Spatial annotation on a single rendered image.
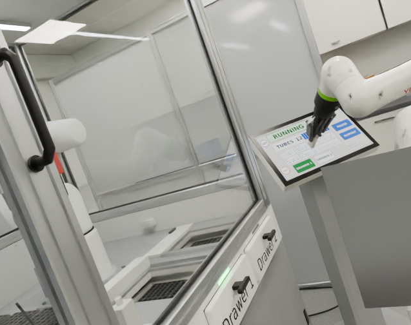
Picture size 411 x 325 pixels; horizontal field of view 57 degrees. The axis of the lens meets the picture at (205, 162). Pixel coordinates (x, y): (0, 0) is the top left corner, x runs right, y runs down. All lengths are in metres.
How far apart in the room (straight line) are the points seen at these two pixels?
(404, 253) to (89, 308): 0.71
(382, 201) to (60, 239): 0.70
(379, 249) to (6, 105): 0.84
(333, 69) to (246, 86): 1.28
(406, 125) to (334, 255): 0.97
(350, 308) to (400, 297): 1.03
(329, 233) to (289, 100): 0.93
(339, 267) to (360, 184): 1.07
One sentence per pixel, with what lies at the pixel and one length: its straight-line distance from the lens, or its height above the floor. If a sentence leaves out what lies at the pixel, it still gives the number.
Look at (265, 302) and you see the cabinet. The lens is 1.30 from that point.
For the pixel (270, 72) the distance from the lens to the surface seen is 2.48.
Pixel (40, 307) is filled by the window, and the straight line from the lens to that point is 0.72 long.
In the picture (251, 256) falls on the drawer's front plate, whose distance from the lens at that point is 1.21.
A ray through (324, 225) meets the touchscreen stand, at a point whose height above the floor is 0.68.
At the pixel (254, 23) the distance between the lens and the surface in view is 2.52.
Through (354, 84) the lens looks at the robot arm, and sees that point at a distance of 1.26.
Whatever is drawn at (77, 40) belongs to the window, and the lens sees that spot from 0.85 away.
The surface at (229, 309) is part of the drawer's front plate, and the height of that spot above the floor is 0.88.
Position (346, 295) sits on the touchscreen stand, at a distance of 2.06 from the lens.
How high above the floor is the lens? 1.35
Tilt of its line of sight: 6 degrees down
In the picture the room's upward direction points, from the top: 20 degrees counter-clockwise
